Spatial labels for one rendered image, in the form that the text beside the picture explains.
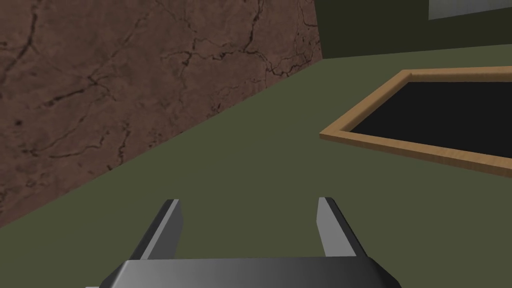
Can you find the wood-framed black picture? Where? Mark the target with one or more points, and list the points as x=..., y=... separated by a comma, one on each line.
x=440, y=116

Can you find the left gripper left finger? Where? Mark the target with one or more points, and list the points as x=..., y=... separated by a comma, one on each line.
x=162, y=234

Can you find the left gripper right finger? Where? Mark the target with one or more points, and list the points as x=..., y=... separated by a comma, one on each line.
x=338, y=234

